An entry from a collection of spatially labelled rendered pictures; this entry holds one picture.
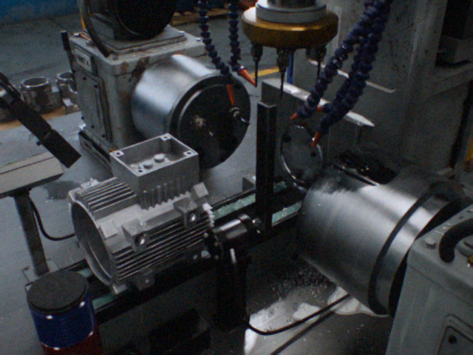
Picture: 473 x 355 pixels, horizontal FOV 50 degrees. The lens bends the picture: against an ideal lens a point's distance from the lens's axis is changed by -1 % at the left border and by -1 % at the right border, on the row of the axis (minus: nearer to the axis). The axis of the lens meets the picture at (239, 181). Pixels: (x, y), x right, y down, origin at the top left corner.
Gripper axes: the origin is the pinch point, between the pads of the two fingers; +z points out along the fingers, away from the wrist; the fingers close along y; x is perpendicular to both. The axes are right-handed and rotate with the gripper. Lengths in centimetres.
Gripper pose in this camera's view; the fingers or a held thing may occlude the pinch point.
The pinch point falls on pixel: (53, 141)
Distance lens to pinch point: 87.9
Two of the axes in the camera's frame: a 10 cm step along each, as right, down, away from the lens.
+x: -6.9, 7.0, -1.8
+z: 4.0, 5.7, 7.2
